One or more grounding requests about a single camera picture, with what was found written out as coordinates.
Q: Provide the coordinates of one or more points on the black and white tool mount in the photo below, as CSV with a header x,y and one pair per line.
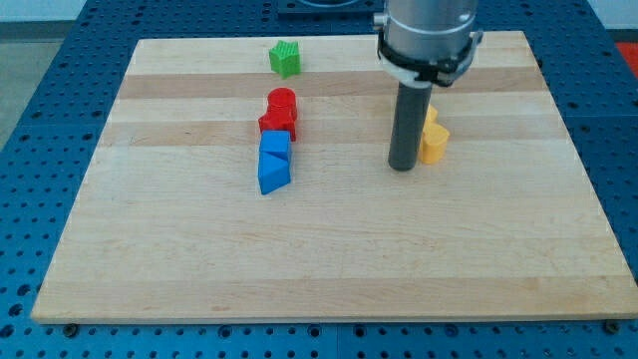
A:
x,y
423,73

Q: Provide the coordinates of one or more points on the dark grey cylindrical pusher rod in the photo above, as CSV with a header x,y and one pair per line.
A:
x,y
410,113

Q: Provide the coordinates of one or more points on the yellow heart block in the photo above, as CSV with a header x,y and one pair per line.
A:
x,y
433,143

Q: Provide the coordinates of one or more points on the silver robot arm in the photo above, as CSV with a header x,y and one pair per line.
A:
x,y
422,44

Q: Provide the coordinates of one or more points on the yellow block behind rod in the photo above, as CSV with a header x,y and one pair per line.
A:
x,y
431,115

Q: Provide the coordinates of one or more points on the red star block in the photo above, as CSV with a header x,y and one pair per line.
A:
x,y
278,121

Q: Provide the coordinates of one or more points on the red cylinder block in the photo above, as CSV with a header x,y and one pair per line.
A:
x,y
281,99

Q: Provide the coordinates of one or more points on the green star block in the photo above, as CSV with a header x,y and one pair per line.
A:
x,y
285,59

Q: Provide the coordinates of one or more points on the blue cube block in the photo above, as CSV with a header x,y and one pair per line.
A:
x,y
276,143

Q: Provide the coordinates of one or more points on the blue triangle block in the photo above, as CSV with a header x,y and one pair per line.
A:
x,y
273,172

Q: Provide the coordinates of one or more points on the wooden board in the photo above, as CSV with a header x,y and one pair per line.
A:
x,y
169,224

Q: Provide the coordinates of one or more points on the dark blue base plate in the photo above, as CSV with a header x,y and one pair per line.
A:
x,y
299,8

